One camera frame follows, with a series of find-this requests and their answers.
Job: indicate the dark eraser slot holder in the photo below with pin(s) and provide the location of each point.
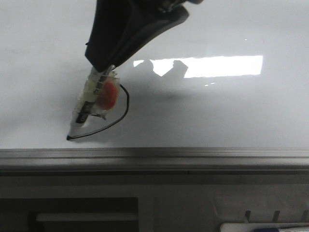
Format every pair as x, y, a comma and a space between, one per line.
69, 215

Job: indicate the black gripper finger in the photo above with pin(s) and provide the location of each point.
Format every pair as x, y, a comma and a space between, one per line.
123, 27

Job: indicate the white whiteboard with aluminium frame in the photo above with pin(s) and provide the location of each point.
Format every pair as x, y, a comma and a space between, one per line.
227, 89

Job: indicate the white marker tray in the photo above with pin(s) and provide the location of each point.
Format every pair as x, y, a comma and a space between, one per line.
263, 214

